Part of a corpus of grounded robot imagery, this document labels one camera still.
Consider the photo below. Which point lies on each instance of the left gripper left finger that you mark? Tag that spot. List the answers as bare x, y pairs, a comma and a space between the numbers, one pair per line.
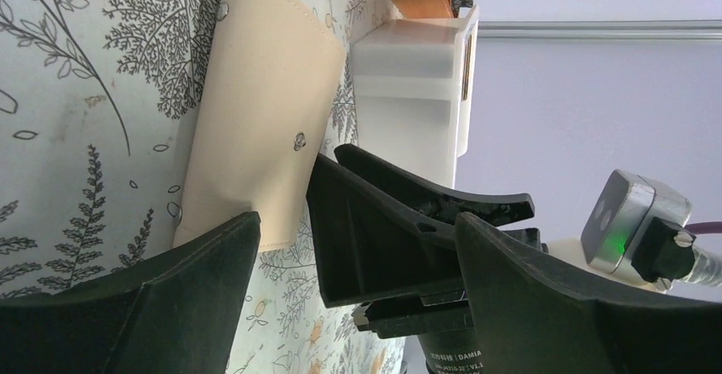
176, 312

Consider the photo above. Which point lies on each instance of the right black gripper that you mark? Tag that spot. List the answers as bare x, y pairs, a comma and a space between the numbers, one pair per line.
384, 238

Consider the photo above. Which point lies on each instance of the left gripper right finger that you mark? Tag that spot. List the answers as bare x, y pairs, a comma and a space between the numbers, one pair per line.
534, 313

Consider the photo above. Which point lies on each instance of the beige card holder wallet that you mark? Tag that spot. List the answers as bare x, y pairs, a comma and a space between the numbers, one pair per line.
270, 84

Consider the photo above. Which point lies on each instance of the white card box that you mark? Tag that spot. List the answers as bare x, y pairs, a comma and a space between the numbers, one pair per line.
406, 77

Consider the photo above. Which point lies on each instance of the credit card in box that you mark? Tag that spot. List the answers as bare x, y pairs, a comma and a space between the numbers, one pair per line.
468, 49

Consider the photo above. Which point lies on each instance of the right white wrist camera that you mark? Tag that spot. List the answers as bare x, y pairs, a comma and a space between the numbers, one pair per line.
639, 234

